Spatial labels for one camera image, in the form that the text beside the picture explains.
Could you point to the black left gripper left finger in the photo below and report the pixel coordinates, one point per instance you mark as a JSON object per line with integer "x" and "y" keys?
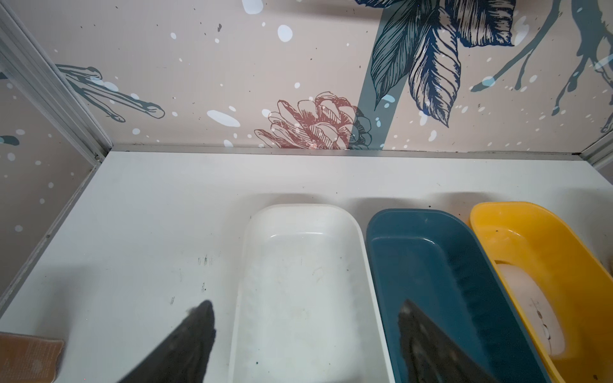
{"x": 184, "y": 355}

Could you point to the white storage box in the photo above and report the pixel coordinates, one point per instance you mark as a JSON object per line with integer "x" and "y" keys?
{"x": 306, "y": 308}

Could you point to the pink mouse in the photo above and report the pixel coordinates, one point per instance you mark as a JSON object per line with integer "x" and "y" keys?
{"x": 539, "y": 312}

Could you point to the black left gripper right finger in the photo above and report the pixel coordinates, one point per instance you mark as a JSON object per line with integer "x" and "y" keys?
{"x": 429, "y": 353}

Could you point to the teal storage box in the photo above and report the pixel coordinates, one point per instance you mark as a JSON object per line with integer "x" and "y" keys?
{"x": 432, "y": 259}

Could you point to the yellow storage box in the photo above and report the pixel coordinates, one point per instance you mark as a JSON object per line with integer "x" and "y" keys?
{"x": 573, "y": 280}

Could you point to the brown spice jar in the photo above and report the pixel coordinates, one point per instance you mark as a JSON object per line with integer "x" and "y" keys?
{"x": 30, "y": 359}

